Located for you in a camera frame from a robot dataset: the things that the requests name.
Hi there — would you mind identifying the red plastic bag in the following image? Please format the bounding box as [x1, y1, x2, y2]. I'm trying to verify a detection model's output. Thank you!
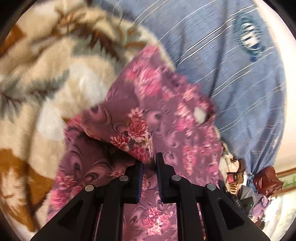
[253, 166, 283, 197]

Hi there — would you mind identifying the blue plaid pillow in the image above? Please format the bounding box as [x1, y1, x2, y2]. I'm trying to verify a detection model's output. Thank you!
[98, 1, 285, 175]

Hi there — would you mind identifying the pink floral garment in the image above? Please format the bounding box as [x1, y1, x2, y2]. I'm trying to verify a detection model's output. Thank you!
[47, 46, 222, 240]

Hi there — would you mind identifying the red packet on bed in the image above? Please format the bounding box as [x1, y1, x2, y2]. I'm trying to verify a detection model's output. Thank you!
[226, 173, 238, 188]

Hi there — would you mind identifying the beige leaf pattern blanket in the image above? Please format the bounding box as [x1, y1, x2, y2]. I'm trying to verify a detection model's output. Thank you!
[1, 1, 168, 240]

